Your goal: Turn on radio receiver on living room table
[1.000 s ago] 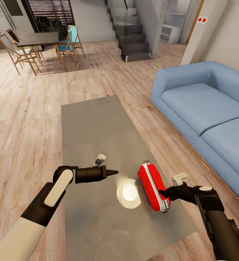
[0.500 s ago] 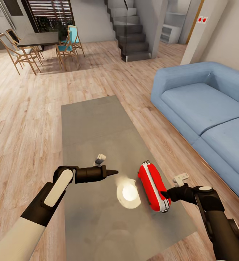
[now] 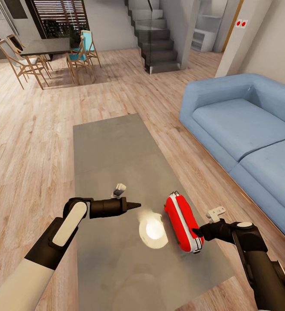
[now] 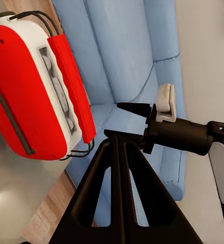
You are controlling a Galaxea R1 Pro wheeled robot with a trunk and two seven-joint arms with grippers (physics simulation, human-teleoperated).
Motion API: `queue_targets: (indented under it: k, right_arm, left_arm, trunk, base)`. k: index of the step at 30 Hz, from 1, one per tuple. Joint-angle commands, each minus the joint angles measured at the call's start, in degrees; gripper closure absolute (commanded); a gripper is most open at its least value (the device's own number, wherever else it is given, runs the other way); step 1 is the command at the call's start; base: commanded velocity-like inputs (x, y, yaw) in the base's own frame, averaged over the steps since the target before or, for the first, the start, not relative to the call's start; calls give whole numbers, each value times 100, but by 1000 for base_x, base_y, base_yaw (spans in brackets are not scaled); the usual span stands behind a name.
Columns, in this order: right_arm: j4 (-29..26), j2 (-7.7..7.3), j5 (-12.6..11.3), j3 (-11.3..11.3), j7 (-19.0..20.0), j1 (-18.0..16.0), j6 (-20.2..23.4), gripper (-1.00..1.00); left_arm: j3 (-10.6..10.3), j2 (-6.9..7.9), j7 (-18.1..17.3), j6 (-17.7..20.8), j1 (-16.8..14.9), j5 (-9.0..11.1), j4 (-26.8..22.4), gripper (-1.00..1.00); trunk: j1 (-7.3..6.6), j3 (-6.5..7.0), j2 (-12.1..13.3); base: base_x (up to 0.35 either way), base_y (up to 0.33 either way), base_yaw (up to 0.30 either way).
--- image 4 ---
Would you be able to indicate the sofa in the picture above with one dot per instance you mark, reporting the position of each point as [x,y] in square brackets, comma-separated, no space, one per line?
[124,50]

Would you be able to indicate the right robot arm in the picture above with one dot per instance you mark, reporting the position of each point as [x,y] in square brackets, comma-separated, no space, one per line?
[165,129]

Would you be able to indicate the radio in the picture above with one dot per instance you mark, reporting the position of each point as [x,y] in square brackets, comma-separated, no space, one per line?
[44,110]

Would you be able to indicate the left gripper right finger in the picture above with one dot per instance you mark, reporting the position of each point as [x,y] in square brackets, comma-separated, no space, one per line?
[167,222]

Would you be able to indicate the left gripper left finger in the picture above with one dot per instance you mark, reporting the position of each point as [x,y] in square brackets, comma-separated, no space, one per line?
[75,226]

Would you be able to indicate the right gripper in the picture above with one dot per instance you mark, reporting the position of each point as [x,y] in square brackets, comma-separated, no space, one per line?
[171,134]

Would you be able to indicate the coffee table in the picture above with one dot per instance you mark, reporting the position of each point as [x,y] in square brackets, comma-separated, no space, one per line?
[24,184]

